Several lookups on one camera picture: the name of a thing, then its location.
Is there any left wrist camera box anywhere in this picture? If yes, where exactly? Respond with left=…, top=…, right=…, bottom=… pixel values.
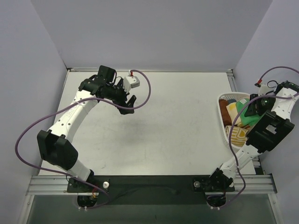
left=123, top=76, right=140, bottom=92

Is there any yellow white patterned rolled towel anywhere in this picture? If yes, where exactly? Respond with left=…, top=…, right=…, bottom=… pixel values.
left=225, top=126, right=248, bottom=147

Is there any black base mat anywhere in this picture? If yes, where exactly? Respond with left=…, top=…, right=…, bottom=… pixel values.
left=67, top=175, right=234, bottom=206

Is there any aluminium front frame rail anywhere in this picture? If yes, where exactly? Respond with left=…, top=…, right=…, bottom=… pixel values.
left=27, top=175, right=277, bottom=196

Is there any brown rolled towel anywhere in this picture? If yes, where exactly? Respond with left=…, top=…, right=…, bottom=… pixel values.
left=219, top=99, right=232, bottom=127

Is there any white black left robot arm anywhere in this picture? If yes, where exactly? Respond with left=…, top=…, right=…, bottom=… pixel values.
left=37, top=65, right=140, bottom=192

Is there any green cloth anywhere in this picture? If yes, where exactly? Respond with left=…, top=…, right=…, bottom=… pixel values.
left=235, top=98, right=260, bottom=127

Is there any yellow cream towel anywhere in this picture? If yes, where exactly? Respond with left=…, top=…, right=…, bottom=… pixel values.
left=226, top=102, right=244, bottom=127

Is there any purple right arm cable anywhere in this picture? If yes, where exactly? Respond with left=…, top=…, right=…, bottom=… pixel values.
left=206, top=66, right=299, bottom=209

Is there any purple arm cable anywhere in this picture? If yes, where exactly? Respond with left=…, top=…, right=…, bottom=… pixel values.
left=14, top=70, right=152, bottom=208
left=206, top=66, right=299, bottom=209

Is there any white perforated plastic basket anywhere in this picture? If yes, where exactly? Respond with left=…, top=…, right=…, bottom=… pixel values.
left=216, top=92, right=249, bottom=148

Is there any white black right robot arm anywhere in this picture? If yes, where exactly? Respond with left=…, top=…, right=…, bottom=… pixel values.
left=207, top=81, right=299, bottom=191

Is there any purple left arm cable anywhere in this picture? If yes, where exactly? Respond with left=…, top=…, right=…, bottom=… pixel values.
left=14, top=70, right=152, bottom=208

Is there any blue rolled towel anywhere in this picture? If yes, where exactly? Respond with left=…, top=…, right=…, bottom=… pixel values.
left=228, top=99, right=237, bottom=104

